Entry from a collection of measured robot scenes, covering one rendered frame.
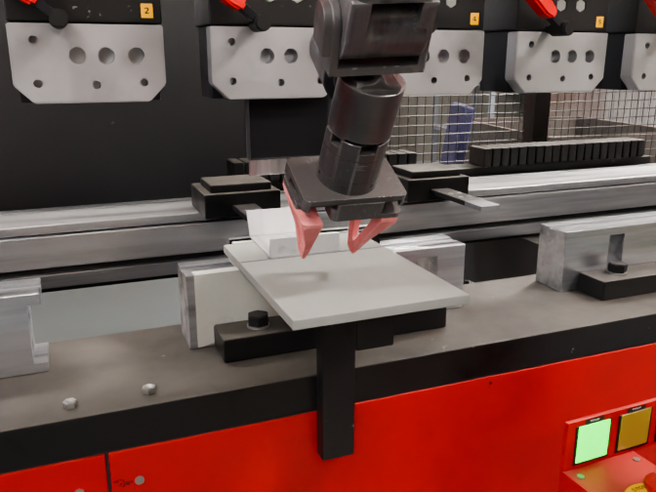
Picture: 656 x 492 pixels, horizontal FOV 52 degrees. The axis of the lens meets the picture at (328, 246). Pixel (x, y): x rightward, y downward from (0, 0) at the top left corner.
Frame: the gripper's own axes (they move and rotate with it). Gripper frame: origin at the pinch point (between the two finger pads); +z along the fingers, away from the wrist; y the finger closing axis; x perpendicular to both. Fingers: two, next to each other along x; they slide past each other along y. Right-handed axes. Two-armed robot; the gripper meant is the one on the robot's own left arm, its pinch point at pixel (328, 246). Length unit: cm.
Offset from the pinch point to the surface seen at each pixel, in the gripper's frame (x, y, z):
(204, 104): -64, -2, 25
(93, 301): -200, 16, 232
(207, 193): -32.0, 4.6, 19.5
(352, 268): 0.1, -3.6, 3.8
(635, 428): 20.5, -33.7, 13.6
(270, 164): -18.6, 0.5, 3.8
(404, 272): 3.0, -8.2, 2.1
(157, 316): -170, -12, 215
